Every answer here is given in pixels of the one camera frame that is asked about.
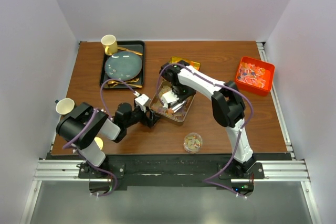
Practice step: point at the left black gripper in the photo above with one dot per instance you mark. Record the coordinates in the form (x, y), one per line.
(150, 121)

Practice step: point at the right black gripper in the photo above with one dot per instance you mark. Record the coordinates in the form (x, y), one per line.
(191, 92)

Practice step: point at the silver tin of popsicle candies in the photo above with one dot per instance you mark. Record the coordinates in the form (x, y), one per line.
(157, 106)

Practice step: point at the metal candy scoop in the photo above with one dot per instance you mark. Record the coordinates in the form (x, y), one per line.
(176, 107)

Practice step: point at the gold tin of gummy candies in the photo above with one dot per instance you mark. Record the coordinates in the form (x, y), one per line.
(194, 64)

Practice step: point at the clear plastic jar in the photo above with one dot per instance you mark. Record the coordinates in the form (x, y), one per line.
(192, 143)

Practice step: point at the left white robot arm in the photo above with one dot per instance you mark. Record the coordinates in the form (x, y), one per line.
(80, 127)

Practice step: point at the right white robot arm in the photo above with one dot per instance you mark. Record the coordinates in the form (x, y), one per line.
(230, 108)

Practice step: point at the gold fork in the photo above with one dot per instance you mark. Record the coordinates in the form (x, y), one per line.
(114, 84)

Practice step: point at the blue-grey plate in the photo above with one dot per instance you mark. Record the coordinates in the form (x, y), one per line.
(123, 66)

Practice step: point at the black serving tray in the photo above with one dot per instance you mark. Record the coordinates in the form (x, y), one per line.
(136, 45)

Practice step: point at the orange box of lollipops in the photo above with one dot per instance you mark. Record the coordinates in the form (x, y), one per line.
(255, 76)

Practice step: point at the dark green paper cup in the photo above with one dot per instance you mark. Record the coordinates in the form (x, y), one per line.
(65, 106)

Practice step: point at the yellow mug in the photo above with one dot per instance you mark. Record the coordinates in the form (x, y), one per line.
(110, 45)

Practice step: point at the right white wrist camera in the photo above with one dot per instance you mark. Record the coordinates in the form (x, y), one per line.
(168, 98)

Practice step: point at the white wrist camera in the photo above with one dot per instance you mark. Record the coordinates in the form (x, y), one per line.
(168, 98)
(143, 102)

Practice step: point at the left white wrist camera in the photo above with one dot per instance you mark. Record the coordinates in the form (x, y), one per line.
(143, 102)

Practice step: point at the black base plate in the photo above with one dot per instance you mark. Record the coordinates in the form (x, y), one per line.
(180, 170)

